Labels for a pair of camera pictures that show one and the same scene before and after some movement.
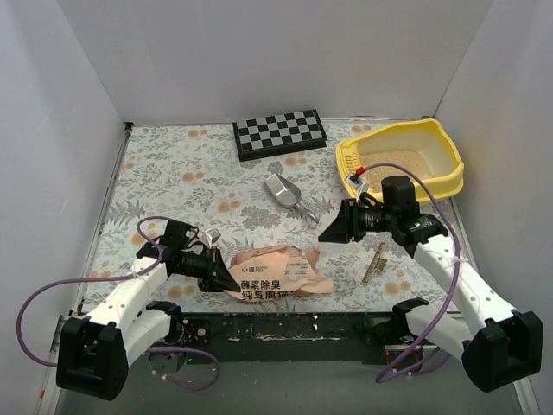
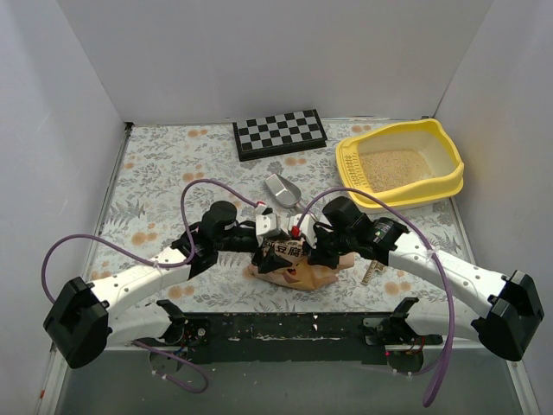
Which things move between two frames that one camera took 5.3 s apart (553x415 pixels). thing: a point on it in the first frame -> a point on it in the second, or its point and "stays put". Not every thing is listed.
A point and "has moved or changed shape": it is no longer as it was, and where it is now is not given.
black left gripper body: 212,268 -> 259,247
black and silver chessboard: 278,135 stays put
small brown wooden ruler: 378,263 stays put
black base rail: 291,338 stays put
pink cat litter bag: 275,272 has moved or changed shape
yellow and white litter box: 421,145 stays put
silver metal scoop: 287,194 stays put
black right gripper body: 351,220 -> 313,249
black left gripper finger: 220,279 -> 266,260
